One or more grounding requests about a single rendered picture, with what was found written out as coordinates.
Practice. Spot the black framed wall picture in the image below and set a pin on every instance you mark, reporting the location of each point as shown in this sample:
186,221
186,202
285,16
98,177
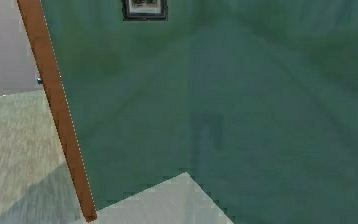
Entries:
145,8

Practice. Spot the brown wooden room door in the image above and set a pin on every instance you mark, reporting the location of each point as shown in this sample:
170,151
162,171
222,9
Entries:
55,96

